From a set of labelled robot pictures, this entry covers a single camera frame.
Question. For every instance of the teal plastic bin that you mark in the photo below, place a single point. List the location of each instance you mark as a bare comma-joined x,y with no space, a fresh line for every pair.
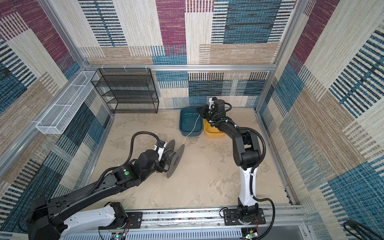
191,123

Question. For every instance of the yellow plastic bin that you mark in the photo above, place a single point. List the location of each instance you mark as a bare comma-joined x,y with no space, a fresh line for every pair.
212,132

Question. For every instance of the dark grey spool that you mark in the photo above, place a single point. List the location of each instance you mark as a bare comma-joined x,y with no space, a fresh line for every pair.
172,158

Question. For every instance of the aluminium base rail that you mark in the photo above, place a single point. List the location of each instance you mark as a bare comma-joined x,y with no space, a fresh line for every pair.
286,222

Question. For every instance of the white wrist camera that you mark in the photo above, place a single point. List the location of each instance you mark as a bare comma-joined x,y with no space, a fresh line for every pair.
212,102
160,148

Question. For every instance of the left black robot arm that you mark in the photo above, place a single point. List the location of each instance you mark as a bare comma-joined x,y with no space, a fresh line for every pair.
62,216

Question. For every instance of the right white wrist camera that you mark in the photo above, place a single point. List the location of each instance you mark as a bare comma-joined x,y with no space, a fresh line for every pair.
212,102

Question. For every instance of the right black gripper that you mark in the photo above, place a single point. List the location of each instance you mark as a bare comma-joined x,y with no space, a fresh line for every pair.
202,112

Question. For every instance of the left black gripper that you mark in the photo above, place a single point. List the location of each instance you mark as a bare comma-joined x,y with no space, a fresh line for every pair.
161,168

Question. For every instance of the black cable loop corner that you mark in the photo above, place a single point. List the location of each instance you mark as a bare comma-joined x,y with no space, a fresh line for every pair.
360,231

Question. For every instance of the white mesh wall basket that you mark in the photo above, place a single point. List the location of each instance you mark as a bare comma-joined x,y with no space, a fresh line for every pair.
59,116

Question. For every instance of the black wire shelf rack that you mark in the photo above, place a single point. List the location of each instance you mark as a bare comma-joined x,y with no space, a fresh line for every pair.
129,90

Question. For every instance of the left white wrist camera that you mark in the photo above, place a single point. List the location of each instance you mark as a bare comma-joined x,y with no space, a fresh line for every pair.
160,148

